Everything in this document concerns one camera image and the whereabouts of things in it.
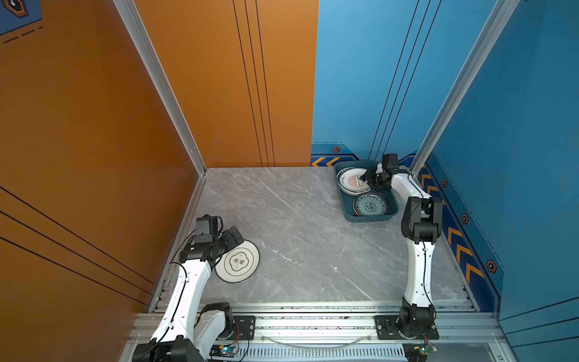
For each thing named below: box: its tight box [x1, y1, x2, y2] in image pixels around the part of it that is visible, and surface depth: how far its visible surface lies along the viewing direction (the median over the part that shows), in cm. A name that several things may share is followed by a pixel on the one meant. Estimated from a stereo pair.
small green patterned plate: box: [352, 193, 389, 217], surface depth 104 cm
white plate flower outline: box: [214, 239, 261, 283], surface depth 89 cm
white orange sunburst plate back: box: [336, 166, 371, 196], surface depth 111 cm
